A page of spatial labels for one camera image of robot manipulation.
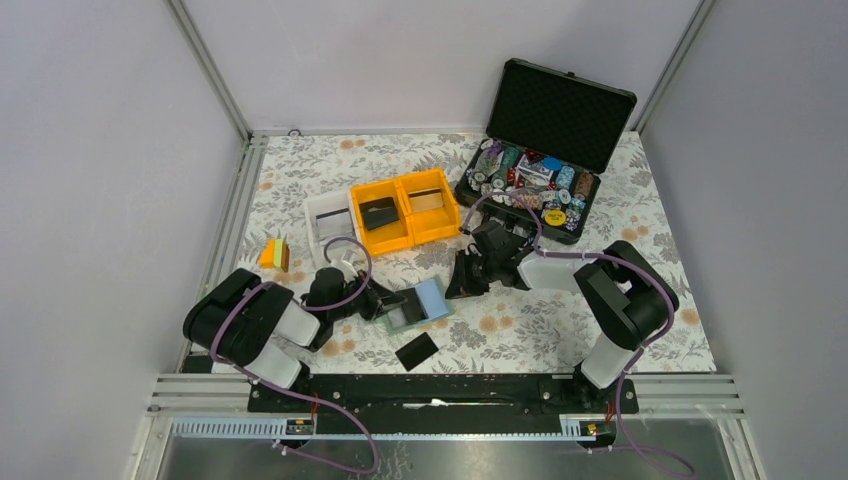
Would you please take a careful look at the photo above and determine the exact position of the orange poker chip stack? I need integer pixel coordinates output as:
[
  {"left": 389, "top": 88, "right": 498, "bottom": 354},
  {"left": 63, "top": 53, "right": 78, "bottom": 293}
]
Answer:
[{"left": 511, "top": 189, "right": 544, "bottom": 211}]

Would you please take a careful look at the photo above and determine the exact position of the dark card in bin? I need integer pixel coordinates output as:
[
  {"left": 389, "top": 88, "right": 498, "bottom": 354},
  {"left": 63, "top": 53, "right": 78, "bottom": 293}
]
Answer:
[{"left": 359, "top": 197, "right": 400, "bottom": 231}]

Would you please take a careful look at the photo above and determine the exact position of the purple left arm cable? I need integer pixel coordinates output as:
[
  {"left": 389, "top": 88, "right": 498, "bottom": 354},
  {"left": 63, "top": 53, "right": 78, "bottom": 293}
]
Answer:
[{"left": 208, "top": 237, "right": 382, "bottom": 475}]

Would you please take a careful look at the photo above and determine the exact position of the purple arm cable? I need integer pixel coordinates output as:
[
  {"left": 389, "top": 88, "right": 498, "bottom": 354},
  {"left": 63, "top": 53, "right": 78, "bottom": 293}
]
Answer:
[
  {"left": 208, "top": 237, "right": 382, "bottom": 475},
  {"left": 460, "top": 190, "right": 697, "bottom": 480}
]

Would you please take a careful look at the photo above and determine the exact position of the floral table mat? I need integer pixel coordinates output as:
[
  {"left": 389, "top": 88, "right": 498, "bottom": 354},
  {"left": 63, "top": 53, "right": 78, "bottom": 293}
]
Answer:
[{"left": 238, "top": 132, "right": 716, "bottom": 373}]

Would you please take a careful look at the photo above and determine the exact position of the yellow big blind chip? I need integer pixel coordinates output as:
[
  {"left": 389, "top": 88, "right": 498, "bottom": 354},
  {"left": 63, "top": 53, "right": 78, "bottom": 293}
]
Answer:
[{"left": 543, "top": 209, "right": 567, "bottom": 227}]

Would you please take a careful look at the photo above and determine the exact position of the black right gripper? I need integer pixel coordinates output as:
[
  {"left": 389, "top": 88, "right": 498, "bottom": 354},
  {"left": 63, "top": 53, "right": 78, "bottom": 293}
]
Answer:
[{"left": 445, "top": 249, "right": 499, "bottom": 300}]

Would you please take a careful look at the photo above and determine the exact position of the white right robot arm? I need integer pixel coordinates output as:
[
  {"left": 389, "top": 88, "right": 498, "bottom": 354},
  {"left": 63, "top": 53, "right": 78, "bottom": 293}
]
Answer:
[{"left": 445, "top": 220, "right": 679, "bottom": 412}]

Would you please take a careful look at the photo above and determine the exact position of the card in yellow bin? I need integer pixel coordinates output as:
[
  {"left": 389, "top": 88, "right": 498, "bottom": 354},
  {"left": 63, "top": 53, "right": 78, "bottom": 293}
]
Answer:
[{"left": 408, "top": 189, "right": 444, "bottom": 213}]

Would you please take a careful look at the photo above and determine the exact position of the black poker chip case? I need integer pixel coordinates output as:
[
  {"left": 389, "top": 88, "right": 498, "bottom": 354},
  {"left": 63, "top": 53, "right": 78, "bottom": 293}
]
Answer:
[{"left": 454, "top": 58, "right": 637, "bottom": 245}]

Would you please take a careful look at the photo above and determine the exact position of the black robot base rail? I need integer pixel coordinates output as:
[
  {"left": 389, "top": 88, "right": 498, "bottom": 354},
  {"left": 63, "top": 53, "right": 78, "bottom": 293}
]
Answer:
[{"left": 248, "top": 352, "right": 641, "bottom": 439}]

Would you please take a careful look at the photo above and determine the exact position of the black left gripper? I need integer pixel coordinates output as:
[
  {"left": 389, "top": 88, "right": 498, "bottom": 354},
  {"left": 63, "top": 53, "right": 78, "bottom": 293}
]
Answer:
[{"left": 329, "top": 269, "right": 407, "bottom": 322}]

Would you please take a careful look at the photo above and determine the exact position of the yellow double storage bin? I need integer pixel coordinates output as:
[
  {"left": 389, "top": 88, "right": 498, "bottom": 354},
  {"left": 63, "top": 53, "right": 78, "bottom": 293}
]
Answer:
[{"left": 349, "top": 168, "right": 460, "bottom": 256}]

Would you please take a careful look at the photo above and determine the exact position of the black credit card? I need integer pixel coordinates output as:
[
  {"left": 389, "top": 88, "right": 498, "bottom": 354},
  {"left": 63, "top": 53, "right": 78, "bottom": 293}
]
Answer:
[{"left": 395, "top": 332, "right": 439, "bottom": 372}]

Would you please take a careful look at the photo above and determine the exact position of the white storage bin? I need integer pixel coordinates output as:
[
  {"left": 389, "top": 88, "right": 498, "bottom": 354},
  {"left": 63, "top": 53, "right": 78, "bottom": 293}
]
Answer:
[{"left": 303, "top": 190, "right": 358, "bottom": 268}]

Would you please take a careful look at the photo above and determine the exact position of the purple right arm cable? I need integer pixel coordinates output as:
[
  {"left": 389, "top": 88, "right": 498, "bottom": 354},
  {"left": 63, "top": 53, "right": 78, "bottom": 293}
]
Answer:
[{"left": 460, "top": 190, "right": 697, "bottom": 480}]

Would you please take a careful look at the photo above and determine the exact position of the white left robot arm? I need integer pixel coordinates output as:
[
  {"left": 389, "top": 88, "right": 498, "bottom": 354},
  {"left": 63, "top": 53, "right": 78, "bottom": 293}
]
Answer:
[{"left": 182, "top": 267, "right": 409, "bottom": 411}]

